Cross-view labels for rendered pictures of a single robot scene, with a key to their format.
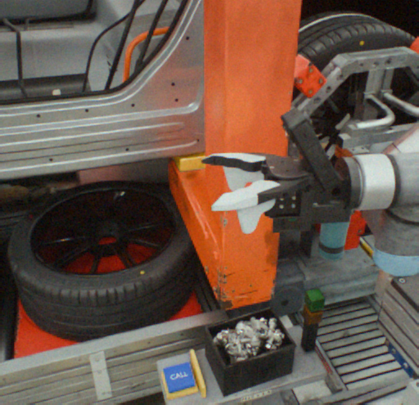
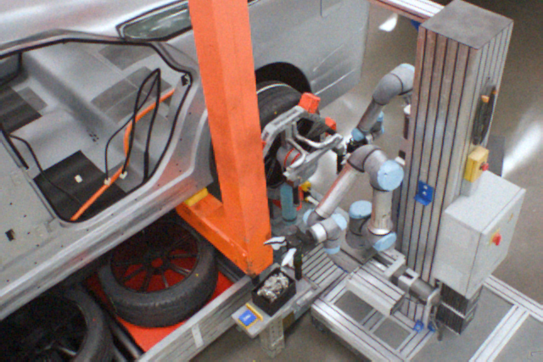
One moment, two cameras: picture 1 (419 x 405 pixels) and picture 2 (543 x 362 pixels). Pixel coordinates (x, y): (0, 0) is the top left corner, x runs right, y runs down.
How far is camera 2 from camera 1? 2.11 m
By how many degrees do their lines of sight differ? 21
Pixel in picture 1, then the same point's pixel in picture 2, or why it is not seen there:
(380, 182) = (321, 235)
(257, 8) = (247, 160)
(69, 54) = (62, 141)
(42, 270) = (140, 296)
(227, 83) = (240, 190)
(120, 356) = (204, 321)
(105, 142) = (149, 211)
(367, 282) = not seen: hidden behind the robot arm
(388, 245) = (327, 247)
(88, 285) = (173, 293)
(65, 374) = (181, 342)
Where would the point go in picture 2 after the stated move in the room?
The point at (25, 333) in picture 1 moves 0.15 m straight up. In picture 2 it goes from (137, 333) to (131, 318)
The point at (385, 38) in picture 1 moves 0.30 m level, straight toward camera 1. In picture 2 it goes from (286, 104) to (293, 141)
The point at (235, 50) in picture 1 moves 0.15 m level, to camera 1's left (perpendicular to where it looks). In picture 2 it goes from (241, 177) to (210, 189)
